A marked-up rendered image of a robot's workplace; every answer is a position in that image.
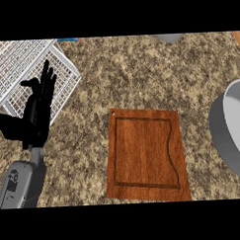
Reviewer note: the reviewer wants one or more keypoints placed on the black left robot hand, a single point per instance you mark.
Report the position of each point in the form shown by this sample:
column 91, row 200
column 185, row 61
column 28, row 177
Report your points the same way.
column 37, row 110

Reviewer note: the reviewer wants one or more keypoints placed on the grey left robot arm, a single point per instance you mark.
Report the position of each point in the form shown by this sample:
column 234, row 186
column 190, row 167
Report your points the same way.
column 21, row 182

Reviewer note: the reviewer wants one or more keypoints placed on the brown wooden cutting board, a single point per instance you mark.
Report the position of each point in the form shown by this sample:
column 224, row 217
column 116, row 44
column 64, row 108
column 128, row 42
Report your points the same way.
column 146, row 155

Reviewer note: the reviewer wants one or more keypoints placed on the grey metal pot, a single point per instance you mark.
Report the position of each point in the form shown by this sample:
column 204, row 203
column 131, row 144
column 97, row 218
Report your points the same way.
column 229, row 128

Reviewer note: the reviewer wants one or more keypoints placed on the blue flat object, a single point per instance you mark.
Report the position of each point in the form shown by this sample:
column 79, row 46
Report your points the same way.
column 67, row 39

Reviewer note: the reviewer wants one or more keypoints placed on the grey round object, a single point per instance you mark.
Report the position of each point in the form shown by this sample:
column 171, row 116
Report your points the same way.
column 169, row 37

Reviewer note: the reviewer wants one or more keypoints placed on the orange wooden object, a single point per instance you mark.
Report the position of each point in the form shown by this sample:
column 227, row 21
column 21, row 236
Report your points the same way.
column 239, row 39

